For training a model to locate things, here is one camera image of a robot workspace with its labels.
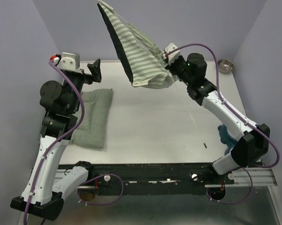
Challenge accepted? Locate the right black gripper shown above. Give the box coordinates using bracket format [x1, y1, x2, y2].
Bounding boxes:
[164, 55, 192, 86]

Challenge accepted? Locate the white tent pole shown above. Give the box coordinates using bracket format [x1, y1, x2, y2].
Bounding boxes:
[174, 82, 207, 149]

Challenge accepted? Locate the green striped pet tent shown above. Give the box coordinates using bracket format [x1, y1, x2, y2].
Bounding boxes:
[97, 0, 178, 89]

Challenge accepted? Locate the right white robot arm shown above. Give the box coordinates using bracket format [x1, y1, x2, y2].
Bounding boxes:
[165, 52, 270, 184]

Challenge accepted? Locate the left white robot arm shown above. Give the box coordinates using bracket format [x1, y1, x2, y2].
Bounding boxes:
[10, 55, 102, 221]

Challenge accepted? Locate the steel pet bowl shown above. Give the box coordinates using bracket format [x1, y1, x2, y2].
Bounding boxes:
[218, 60, 235, 74]

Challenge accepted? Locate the green checkered cushion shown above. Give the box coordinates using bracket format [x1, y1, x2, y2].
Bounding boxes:
[71, 89, 114, 150]

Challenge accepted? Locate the teal paw print toy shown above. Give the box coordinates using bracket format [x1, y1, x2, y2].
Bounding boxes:
[218, 124, 237, 155]

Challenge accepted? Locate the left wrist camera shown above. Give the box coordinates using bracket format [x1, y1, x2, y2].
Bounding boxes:
[50, 52, 80, 72]

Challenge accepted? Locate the black mounting rail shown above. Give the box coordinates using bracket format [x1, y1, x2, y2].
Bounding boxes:
[84, 163, 234, 196]

